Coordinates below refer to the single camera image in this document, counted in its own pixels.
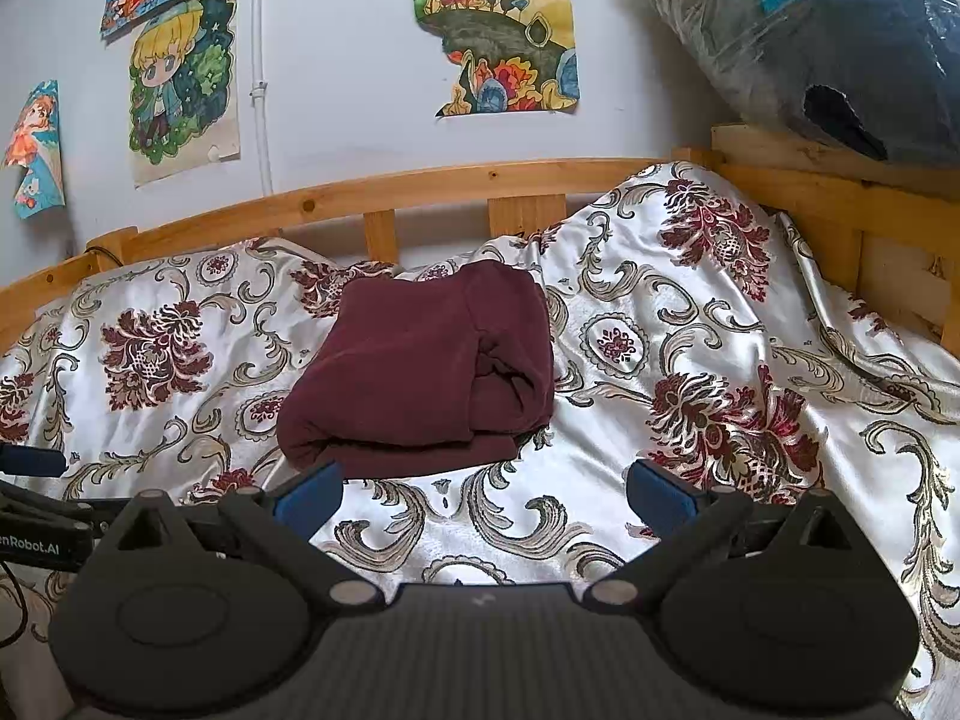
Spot maroon long-sleeve shirt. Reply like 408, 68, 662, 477
275, 260, 557, 482

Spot white floral satin blanket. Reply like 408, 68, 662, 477
0, 159, 960, 720

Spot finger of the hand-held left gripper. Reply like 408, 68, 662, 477
0, 442, 70, 500
0, 493, 130, 535

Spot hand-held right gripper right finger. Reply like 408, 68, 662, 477
583, 457, 869, 612

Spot blond cartoon figure poster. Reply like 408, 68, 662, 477
127, 0, 243, 189

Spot orange-haired cartoon poster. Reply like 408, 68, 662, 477
1, 79, 68, 221

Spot wooden bed frame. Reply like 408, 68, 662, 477
0, 124, 960, 355

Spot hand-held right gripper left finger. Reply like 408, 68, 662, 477
97, 460, 387, 612

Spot clear bag with dark plush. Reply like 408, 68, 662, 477
645, 0, 960, 164

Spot colourful landscape poster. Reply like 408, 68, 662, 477
409, 0, 581, 119

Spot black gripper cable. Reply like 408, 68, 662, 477
0, 561, 32, 648

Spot white wall pipe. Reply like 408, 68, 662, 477
249, 0, 273, 197

